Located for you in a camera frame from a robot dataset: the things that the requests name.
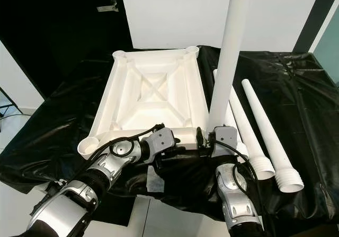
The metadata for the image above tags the black tripod stand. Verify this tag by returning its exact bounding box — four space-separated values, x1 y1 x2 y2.
0 86 27 122

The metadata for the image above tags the black plastic cover sheet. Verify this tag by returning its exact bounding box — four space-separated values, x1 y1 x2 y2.
0 45 339 222

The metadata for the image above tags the teal glass panel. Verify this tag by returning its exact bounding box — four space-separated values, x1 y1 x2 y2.
311 14 339 84

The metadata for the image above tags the black door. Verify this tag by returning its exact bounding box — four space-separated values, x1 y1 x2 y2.
0 0 133 100

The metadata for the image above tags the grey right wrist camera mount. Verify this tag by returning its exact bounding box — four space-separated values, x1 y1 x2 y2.
212 126 240 158

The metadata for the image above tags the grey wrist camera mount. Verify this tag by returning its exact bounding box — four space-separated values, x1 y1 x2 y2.
140 128 180 161
212 126 240 158

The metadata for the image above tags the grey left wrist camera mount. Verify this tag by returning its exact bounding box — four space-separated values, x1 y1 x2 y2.
140 128 180 161

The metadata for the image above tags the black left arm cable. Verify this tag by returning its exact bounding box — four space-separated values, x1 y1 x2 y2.
32 123 165 232

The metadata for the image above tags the silver door handle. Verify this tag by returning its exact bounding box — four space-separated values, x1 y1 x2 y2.
97 0 120 12

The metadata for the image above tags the black wall pillar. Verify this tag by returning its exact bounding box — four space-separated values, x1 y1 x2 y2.
291 0 339 55

